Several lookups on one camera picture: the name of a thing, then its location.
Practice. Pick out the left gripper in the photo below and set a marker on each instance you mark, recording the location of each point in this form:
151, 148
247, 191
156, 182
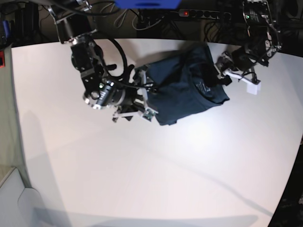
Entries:
226, 70

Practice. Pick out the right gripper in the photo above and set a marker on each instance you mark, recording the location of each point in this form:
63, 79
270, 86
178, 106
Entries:
133, 100

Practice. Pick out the dark blue t-shirt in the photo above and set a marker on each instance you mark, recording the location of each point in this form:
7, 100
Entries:
187, 84

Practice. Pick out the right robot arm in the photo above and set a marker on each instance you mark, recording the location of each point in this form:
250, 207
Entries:
102, 90

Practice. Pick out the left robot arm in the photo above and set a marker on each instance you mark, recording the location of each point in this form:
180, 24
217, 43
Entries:
264, 41

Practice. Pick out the blue box at top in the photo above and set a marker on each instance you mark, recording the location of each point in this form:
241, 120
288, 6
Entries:
147, 4

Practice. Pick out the red object at left edge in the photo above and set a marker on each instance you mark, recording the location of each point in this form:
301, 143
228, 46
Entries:
2, 59

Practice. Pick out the grey bin at left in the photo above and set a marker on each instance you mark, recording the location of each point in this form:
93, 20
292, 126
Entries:
20, 206

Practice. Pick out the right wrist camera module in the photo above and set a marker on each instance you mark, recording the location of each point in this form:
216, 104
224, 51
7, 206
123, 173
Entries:
149, 114

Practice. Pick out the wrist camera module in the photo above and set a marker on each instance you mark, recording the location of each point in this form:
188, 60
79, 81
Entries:
149, 114
253, 88

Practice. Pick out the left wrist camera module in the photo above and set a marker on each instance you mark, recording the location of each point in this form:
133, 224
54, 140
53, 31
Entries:
253, 88

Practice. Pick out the black power strip red switch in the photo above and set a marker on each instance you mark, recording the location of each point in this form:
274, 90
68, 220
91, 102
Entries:
199, 14

